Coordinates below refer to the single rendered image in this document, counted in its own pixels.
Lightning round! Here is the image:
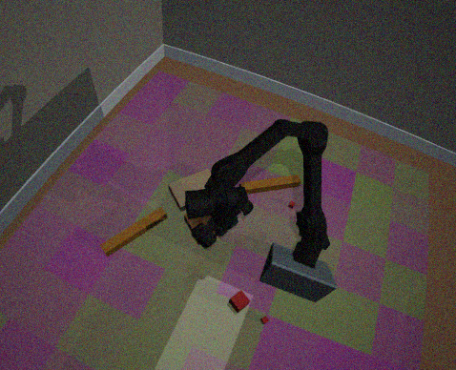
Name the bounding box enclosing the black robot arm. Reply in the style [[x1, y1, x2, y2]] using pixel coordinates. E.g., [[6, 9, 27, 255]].
[[185, 119, 330, 269]]

